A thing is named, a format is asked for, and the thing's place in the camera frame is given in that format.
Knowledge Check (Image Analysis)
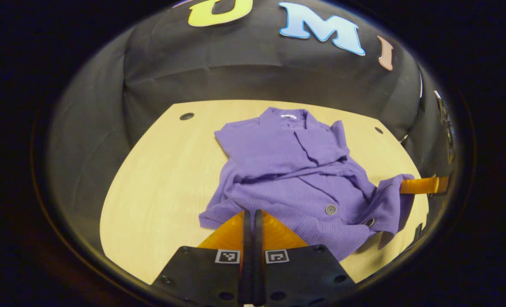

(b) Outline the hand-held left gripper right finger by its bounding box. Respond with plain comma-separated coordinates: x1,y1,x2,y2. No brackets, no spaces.
253,209,357,307

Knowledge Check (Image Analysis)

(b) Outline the purple knit cardigan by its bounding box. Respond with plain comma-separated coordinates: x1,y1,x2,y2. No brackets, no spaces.
198,107,416,261

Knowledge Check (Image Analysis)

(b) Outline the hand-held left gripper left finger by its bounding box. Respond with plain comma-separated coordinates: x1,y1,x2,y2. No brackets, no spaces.
151,210,253,307

